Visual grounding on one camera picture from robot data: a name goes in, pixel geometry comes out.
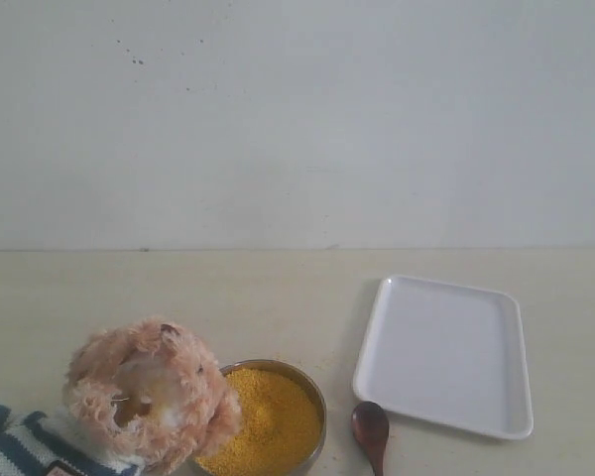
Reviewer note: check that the dark wooden spoon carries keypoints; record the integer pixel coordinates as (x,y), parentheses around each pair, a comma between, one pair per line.
(371,430)

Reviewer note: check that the teddy bear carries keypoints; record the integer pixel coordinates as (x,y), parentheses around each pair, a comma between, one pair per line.
(137,400)

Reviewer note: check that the steel bowl of yellow millet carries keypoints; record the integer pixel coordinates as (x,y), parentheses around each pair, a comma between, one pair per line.
(284,422)

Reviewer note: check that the white rectangular plastic tray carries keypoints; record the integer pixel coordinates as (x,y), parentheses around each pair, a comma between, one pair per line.
(449,355)

